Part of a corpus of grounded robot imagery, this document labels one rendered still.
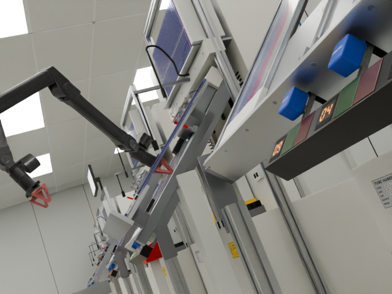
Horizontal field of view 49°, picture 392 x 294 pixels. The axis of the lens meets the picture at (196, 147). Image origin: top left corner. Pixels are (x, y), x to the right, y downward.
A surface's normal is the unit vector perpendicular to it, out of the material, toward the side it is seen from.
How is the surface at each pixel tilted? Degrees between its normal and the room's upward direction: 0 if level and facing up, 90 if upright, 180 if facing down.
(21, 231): 90
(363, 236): 90
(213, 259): 90
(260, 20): 90
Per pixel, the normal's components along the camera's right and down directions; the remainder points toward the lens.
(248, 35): 0.25, -0.32
